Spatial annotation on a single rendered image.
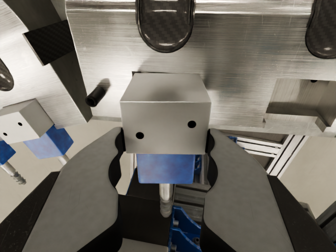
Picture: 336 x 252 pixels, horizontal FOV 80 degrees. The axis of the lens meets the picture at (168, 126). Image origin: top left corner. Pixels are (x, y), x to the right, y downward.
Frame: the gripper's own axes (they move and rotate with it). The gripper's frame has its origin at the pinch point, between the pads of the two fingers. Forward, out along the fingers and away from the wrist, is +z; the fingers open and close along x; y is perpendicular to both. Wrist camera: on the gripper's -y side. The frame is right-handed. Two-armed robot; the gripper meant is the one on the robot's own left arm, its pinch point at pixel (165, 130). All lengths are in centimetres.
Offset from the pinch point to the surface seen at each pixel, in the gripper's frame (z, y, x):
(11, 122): 8.0, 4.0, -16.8
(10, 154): 12.8, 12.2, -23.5
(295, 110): 6.2, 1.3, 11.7
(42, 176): 121, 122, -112
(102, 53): 5.0, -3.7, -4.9
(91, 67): 5.3, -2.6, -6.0
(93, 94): 4.0, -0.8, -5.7
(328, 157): 92, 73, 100
